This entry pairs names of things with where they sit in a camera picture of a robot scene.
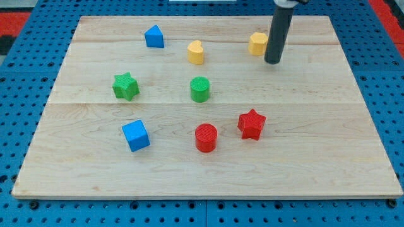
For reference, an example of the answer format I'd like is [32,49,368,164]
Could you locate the grey robot arm end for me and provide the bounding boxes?
[273,0,310,8]

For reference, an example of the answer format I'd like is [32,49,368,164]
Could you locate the red cylinder block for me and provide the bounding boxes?
[195,123,218,153]

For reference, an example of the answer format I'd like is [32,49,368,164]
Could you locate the green cylinder block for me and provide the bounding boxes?
[190,76,210,103]

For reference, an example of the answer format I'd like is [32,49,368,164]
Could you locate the red star block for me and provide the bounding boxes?
[237,109,266,141]

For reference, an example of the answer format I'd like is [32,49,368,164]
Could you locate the light wooden board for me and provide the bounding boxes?
[12,16,403,200]

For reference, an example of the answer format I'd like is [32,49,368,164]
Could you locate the yellow heart block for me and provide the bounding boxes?
[187,40,204,65]

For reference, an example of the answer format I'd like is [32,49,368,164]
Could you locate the blue cube block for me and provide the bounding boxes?
[122,120,150,152]

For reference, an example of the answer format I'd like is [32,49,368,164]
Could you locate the green star block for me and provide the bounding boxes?
[112,72,140,102]

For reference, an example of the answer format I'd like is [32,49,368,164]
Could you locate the yellow hexagon block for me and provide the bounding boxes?
[248,32,268,56]

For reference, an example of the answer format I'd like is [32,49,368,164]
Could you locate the blue triangular prism block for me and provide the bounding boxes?
[145,25,165,48]

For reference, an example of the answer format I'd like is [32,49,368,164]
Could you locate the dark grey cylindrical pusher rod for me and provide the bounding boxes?
[264,6,294,64]

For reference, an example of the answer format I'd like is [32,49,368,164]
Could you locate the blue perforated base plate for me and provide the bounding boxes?
[1,0,403,226]

